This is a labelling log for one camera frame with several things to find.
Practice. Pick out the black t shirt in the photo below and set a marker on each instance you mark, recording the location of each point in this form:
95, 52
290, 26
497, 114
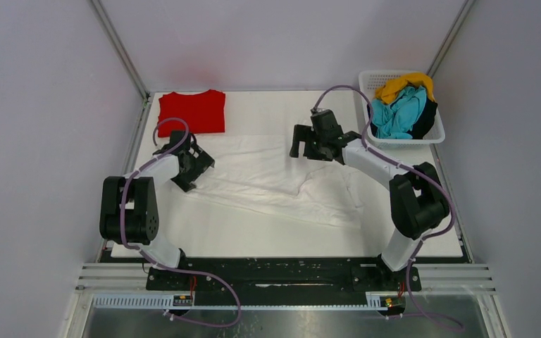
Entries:
425, 120

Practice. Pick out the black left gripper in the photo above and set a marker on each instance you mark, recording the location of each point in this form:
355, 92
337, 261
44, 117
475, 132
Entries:
201, 161

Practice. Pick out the teal t shirt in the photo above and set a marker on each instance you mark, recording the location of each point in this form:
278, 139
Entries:
394, 120

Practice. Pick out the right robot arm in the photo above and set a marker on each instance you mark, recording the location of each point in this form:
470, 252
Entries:
418, 203

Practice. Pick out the yellow t shirt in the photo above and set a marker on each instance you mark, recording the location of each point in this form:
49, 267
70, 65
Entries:
391, 89

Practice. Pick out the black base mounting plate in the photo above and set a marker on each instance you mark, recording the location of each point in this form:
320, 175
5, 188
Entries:
268, 282

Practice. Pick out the white plastic laundry basket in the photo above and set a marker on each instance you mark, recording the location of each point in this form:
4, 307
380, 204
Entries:
369, 81

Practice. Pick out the red folded t shirt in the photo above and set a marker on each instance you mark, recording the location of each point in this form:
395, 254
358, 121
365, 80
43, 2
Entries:
203, 112

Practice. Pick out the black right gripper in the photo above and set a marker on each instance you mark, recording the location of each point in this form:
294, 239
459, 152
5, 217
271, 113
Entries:
301, 132

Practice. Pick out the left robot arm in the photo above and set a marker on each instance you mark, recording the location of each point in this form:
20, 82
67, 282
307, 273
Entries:
130, 214

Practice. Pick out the white t shirt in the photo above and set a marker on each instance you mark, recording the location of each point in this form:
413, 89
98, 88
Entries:
255, 172

